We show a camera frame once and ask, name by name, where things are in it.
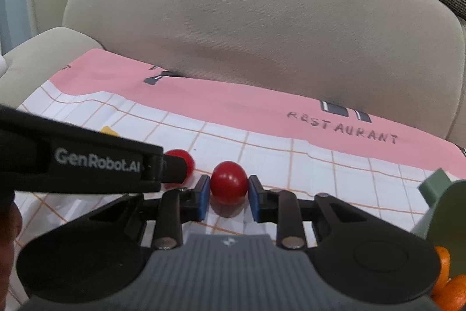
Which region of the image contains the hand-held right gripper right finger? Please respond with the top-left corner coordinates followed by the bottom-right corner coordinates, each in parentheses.
top-left (248, 175), bottom-right (368, 250)

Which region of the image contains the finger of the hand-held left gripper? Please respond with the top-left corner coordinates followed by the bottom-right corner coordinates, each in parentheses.
top-left (146, 154), bottom-right (188, 185)

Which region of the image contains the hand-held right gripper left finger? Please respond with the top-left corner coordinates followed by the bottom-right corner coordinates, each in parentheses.
top-left (78, 174), bottom-right (212, 250)

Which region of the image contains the red cherry tomato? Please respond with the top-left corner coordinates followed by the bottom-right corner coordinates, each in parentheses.
top-left (210, 161), bottom-right (249, 205)
top-left (164, 149), bottom-right (195, 184)

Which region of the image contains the green container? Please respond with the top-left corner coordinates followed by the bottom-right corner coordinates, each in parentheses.
top-left (409, 168), bottom-right (466, 251)

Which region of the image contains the orange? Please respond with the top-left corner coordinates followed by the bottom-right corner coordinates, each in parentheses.
top-left (435, 275), bottom-right (466, 311)
top-left (433, 246), bottom-right (451, 291)

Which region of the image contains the person's left hand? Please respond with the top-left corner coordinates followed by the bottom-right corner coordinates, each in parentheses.
top-left (0, 202), bottom-right (23, 268)

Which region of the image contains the pink and white checked cloth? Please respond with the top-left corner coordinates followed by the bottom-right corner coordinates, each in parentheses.
top-left (0, 49), bottom-right (466, 311)

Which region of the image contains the beige sofa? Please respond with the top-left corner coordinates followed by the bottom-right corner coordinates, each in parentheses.
top-left (0, 0), bottom-right (466, 166)

